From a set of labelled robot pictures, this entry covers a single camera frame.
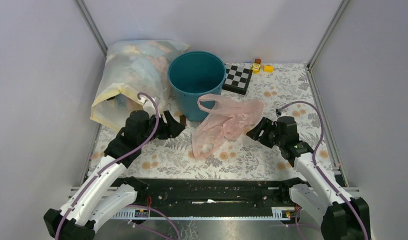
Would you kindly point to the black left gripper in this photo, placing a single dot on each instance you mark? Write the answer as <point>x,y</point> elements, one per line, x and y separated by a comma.
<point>171,128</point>

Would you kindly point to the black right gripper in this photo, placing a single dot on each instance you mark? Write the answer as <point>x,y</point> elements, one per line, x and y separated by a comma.
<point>265,124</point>

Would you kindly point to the pink plastic trash bag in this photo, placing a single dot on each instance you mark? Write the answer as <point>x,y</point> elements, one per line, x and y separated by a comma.
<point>226,119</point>

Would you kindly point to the teal plastic trash bin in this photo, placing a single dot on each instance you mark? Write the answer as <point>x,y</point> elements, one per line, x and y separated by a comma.
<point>192,75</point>

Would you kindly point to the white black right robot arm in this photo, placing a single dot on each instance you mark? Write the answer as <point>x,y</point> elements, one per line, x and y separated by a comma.
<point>339,215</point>

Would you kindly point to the small brown wooden block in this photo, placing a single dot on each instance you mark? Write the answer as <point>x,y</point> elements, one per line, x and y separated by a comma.
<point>183,120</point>

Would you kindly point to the floral patterned table mat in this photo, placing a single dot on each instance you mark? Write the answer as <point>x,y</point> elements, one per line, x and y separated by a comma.
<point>287,87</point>

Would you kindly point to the black white checkerboard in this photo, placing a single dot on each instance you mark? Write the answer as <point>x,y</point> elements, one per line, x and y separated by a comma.
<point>237,79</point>

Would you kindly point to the yellow toy block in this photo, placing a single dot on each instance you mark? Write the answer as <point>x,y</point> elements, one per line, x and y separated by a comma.
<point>268,68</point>

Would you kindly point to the yellow toy figure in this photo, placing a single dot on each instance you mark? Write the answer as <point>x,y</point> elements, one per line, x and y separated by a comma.
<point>255,67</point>

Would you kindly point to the large translucent yellow-trimmed bag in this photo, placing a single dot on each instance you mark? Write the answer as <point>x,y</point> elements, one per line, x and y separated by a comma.
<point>132,67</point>

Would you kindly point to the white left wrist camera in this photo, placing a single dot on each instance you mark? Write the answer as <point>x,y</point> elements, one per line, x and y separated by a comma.
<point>149,108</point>

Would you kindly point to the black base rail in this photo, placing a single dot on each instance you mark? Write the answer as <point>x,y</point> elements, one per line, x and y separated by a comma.
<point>212,198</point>

